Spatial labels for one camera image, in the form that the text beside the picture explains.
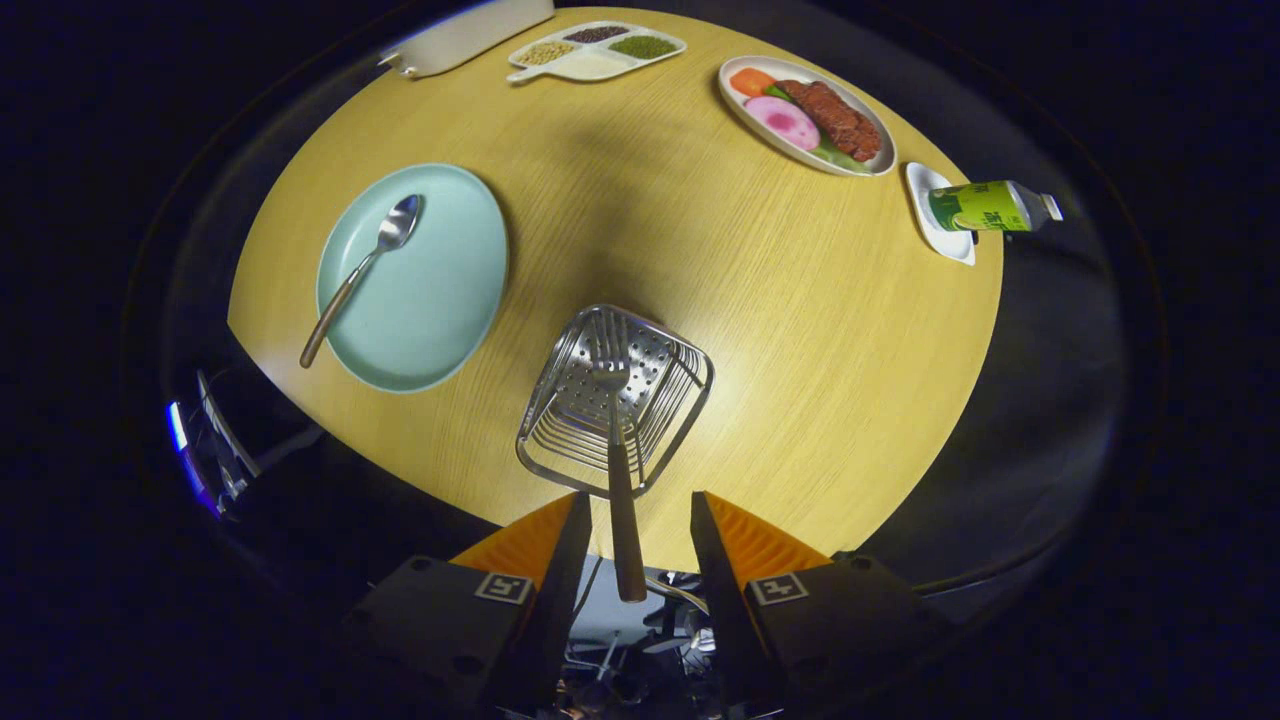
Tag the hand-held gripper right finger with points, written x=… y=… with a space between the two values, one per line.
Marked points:
x=720 y=590

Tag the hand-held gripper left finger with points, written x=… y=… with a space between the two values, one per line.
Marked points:
x=560 y=590

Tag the metal spoon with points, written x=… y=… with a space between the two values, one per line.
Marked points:
x=400 y=222

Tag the light green round plate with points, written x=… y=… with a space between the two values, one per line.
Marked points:
x=430 y=300

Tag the white square coaster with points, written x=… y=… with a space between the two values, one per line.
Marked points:
x=950 y=245

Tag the lit computer monitor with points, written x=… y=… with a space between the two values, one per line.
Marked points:
x=178 y=425

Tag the green lettuce leaf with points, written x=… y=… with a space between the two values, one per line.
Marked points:
x=838 y=158

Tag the green drink bottle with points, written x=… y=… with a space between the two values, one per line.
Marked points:
x=980 y=207

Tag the pink round food slice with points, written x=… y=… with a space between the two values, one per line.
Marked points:
x=782 y=122

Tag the brown meat piece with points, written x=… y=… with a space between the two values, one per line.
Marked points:
x=835 y=120

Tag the orange carrot slice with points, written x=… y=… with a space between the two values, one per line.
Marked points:
x=752 y=82

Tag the white divided dish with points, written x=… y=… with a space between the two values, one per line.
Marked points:
x=595 y=66

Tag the white oval food plate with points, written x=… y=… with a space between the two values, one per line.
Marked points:
x=775 y=66

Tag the yellow beans pile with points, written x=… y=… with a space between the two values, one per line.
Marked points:
x=547 y=53

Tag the green beans pile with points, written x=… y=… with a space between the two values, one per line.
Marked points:
x=644 y=47

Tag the brown beans pile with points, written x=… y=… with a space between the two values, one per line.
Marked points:
x=597 y=34

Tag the white toaster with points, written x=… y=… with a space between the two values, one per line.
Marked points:
x=470 y=35

